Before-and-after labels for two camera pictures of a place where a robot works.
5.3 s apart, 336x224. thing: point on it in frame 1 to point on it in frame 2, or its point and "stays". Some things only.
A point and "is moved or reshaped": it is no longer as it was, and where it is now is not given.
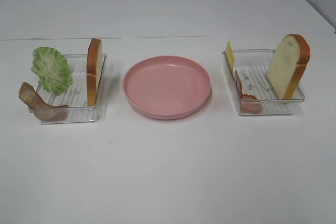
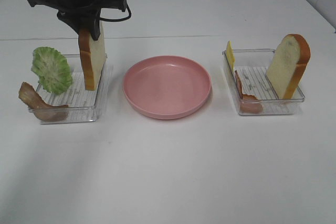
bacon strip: x=248 y=103 stays
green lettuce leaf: x=53 y=69 stays
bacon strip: x=51 y=113 stays
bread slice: x=92 y=68 is moved or reshaped
